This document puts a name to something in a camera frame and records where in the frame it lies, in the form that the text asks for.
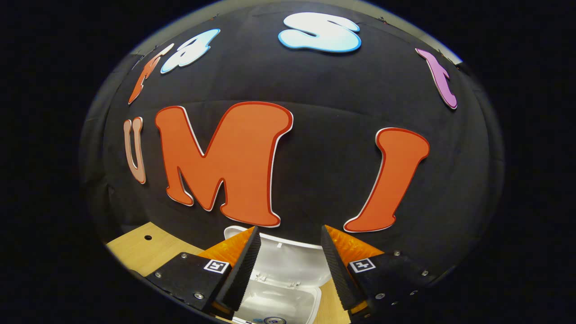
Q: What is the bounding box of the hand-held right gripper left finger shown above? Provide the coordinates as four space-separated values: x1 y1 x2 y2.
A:
146 225 262 320

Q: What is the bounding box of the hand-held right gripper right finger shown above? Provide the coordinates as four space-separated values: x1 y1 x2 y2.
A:
320 225 437 323

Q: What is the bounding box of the white desktop garbage bin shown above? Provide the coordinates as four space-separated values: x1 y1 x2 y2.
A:
224 226 334 324

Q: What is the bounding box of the light wooden desktop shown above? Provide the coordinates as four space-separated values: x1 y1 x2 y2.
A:
106 221 352 324

